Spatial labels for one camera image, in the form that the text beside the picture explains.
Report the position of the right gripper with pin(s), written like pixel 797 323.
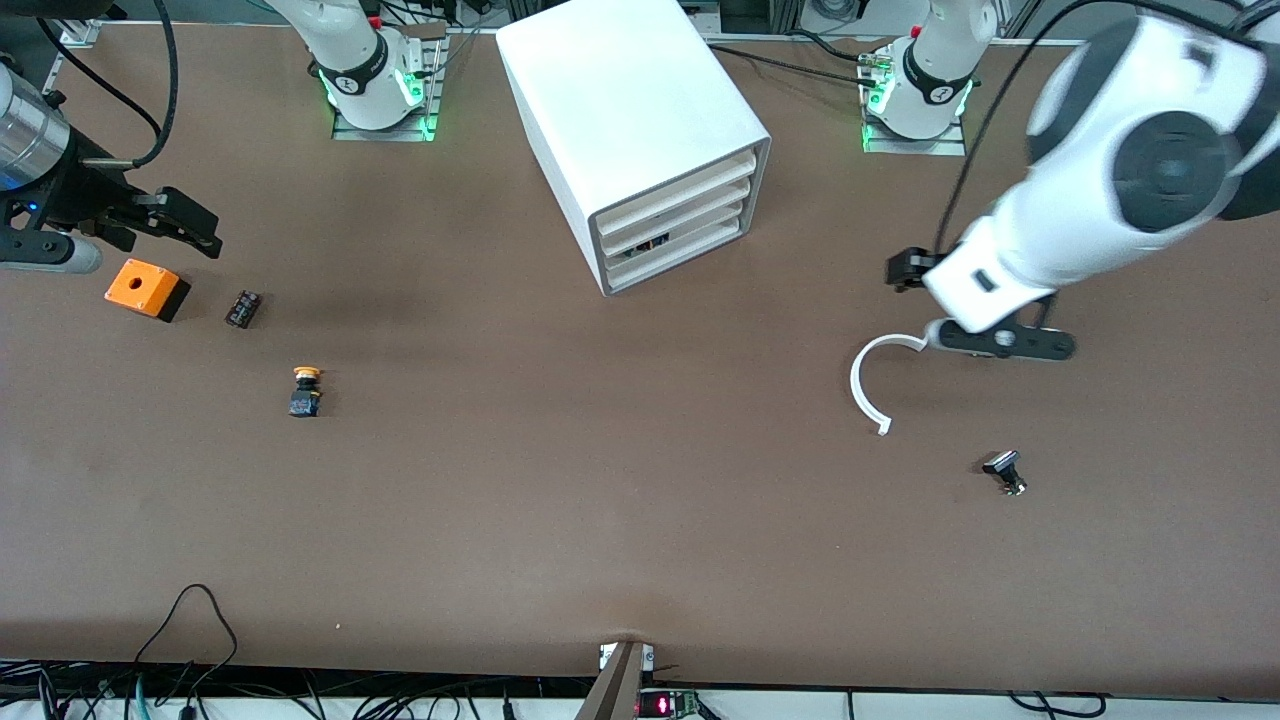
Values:
pixel 72 196

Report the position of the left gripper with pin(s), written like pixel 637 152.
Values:
pixel 906 268

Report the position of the orange capped push button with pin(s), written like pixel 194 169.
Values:
pixel 305 395

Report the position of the white drawer holding orange button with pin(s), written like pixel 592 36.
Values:
pixel 715 170

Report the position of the metal base plate left arm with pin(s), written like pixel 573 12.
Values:
pixel 940 147

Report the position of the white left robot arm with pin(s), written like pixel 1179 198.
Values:
pixel 1130 170

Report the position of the metal base plate right arm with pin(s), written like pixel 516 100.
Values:
pixel 350 134

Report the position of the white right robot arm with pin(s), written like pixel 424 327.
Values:
pixel 350 60

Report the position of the white drawer cabinet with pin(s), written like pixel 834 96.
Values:
pixel 620 90

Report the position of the orange box with black base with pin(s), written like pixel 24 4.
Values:
pixel 140 285

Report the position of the small black terminal block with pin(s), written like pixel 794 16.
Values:
pixel 243 308

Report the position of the white curved plastic arc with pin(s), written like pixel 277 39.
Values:
pixel 855 382

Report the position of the black silver metal key part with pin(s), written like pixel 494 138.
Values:
pixel 1003 466

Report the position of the small black blue component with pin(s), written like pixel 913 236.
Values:
pixel 655 243

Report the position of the circuit board with red display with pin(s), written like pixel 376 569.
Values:
pixel 665 705

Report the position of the black left camera bracket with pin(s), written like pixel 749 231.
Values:
pixel 1020 343

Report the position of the black camera bracket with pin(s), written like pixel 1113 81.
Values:
pixel 1020 343
pixel 15 243

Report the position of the black right camera bracket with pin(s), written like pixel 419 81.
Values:
pixel 15 243

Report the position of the aluminium frame corner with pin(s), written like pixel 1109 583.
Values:
pixel 80 35

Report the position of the small white bracket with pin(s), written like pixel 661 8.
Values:
pixel 605 655

